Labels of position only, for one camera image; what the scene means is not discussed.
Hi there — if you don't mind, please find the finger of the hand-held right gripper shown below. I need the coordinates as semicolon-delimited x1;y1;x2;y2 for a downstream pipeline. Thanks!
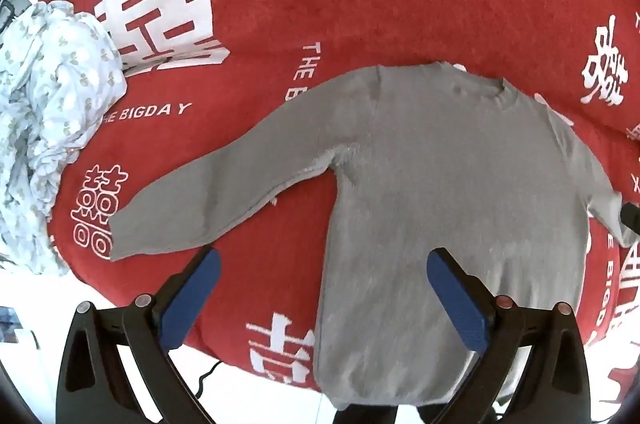
619;201;640;236

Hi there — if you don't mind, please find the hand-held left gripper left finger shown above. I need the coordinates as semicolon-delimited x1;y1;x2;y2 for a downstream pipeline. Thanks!
56;246;223;424

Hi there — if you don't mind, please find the grey knit sweater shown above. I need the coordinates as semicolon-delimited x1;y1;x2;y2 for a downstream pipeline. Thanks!
107;61;638;411

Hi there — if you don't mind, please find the white floral cloth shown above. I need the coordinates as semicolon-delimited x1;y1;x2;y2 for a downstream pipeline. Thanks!
0;0;128;277

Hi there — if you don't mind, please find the black cable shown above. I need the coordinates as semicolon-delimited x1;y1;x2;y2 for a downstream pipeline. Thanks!
194;358;224;397

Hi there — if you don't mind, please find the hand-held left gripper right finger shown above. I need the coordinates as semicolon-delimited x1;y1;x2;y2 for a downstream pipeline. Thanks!
426;246;603;424

